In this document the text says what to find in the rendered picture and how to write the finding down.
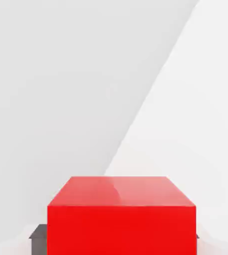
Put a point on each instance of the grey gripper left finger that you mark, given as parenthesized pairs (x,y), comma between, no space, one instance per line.
(39,241)

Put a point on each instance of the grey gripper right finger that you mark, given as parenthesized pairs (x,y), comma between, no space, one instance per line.
(197,242)

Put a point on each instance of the small red cube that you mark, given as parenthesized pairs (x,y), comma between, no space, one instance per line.
(121,227)

